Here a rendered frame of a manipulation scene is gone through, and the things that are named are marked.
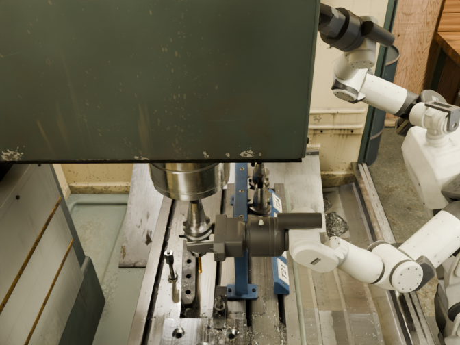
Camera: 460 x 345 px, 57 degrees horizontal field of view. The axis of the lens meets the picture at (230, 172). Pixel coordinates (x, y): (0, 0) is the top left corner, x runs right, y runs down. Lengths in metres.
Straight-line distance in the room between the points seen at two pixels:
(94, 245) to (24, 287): 0.94
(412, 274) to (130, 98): 0.74
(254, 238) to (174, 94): 0.41
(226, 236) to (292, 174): 1.10
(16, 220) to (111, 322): 0.76
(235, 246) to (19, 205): 0.52
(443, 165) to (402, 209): 1.94
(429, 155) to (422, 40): 2.55
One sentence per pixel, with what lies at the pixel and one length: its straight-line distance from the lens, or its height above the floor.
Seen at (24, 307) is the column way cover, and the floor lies 1.15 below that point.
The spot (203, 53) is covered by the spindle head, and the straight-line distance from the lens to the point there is 0.58.
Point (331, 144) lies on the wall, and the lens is 2.05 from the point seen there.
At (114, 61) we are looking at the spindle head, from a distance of 0.61.
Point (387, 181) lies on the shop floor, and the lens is 3.40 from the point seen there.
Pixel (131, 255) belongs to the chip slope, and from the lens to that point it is 1.89.
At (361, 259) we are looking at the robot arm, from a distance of 1.02.
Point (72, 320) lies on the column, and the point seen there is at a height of 0.84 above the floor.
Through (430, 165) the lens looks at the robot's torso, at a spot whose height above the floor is 1.32.
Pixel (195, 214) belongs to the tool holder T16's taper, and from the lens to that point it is 0.89.
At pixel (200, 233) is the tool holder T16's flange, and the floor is 1.37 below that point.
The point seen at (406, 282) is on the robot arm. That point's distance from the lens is 1.07.
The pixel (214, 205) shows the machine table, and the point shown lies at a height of 0.90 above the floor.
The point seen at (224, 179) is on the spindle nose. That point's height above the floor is 1.52.
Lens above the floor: 2.01
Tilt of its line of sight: 37 degrees down
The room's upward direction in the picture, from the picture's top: 2 degrees counter-clockwise
